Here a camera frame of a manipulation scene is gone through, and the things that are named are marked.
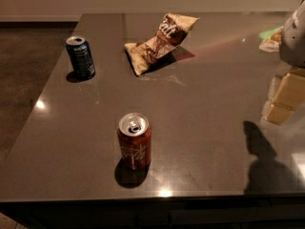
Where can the green and white snack bag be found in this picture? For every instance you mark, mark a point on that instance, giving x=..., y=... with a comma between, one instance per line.
x=270, y=40

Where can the red coke can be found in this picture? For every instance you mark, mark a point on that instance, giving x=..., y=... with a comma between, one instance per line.
x=135, y=141

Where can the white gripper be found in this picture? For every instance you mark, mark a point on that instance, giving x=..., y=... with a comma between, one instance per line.
x=294, y=38

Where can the blue soda can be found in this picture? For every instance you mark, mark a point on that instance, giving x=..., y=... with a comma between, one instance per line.
x=80, y=55

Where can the brown chip bag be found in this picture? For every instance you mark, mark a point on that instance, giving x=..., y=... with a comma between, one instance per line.
x=171, y=32

